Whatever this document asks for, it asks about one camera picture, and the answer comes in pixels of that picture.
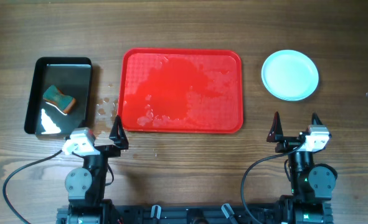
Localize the green and orange sponge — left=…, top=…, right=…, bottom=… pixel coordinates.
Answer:
left=42, top=85, right=76, bottom=114

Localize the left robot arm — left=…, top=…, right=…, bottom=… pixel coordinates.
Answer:
left=56, top=116, right=129, bottom=224

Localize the white plate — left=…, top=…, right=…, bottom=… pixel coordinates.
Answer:
left=263, top=80, right=319, bottom=101
left=261, top=50, right=319, bottom=83

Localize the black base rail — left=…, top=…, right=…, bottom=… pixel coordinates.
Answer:
left=56, top=203, right=334, bottom=224

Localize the black rectangular water tray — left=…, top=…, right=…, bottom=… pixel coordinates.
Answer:
left=24, top=57, right=93, bottom=136

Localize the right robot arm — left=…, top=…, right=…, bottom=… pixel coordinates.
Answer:
left=267, top=113, right=338, bottom=223

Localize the red plastic tray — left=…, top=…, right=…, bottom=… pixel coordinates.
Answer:
left=118, top=48, right=243, bottom=134

